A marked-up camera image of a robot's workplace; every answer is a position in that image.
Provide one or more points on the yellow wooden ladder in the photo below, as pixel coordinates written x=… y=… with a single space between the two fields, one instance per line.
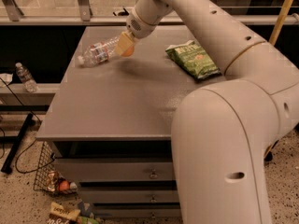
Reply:
x=281 y=16

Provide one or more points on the green chip bag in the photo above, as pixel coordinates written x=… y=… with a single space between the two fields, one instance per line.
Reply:
x=192 y=58

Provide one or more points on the black metal stand leg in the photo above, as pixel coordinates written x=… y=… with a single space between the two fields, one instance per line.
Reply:
x=16 y=141

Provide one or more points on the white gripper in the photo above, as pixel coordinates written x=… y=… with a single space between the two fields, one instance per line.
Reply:
x=139 y=26

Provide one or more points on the grey drawer cabinet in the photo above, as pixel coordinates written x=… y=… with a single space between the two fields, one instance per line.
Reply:
x=110 y=128

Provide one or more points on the orange fruit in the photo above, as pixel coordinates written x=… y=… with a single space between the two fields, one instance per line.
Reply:
x=129 y=52

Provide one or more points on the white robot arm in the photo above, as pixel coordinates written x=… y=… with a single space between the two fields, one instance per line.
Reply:
x=221 y=132

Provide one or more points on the metal window railing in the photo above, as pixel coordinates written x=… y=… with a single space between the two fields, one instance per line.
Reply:
x=63 y=12

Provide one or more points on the clear plastic water bottle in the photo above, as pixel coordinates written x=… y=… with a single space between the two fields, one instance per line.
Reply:
x=99 y=52

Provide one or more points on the wire basket on floor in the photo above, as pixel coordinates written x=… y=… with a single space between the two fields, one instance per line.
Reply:
x=48 y=179

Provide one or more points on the small water bottle on ledge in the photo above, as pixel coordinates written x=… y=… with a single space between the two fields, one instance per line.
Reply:
x=26 y=77

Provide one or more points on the snack bag on floor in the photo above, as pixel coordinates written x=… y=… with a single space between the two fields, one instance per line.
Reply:
x=80 y=215

